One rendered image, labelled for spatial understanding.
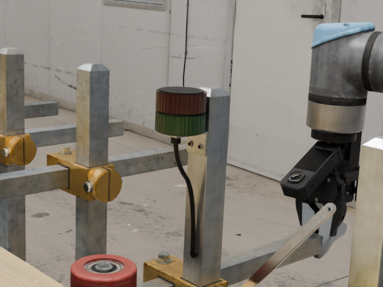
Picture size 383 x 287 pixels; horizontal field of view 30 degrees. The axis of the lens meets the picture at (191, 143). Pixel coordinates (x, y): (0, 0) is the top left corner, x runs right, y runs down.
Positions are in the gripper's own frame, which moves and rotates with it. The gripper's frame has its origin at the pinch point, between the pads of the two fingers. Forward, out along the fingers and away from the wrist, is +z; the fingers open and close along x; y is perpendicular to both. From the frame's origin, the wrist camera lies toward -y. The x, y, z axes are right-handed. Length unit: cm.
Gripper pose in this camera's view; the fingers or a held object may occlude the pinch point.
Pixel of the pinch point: (315, 251)
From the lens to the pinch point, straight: 118.9
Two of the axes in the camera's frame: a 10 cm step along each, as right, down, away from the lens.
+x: -6.7, -1.9, 7.2
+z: -0.4, 9.7, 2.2
